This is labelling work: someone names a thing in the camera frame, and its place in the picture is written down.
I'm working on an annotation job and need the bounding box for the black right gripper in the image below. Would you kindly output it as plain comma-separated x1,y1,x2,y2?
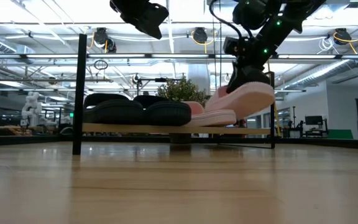
227,42,275,93

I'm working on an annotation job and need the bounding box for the pink rubber slide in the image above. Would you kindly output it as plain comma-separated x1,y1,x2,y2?
183,101,237,128
204,81,275,121

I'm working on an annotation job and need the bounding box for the black rubber slide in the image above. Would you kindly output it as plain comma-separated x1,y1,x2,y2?
83,93,145,124
134,95,193,127

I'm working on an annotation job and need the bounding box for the small green potted plant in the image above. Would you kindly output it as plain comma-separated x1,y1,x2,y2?
156,76,209,144

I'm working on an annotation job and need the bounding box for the black background monitor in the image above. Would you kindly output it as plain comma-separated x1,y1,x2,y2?
305,115,324,126

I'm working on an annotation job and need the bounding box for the green background panel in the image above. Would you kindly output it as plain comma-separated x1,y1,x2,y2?
327,129,354,140

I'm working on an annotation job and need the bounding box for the white robot figure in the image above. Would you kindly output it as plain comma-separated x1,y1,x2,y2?
21,91,58,128

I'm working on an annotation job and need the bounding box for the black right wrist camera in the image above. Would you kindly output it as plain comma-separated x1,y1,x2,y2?
223,35,245,57

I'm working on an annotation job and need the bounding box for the black ceiling cable reel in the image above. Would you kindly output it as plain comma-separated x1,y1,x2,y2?
191,27,209,44
333,27,352,45
92,27,117,54

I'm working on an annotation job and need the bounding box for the yellow cable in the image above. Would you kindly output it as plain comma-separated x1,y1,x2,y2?
273,102,282,138

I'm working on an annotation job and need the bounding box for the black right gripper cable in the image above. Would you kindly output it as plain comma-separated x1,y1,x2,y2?
209,0,245,40

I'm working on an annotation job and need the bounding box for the wooden shelf with black frame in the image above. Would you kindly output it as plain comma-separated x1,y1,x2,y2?
72,33,276,156

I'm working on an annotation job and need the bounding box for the black aluminium rig frame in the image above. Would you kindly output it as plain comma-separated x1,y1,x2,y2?
0,134,358,151

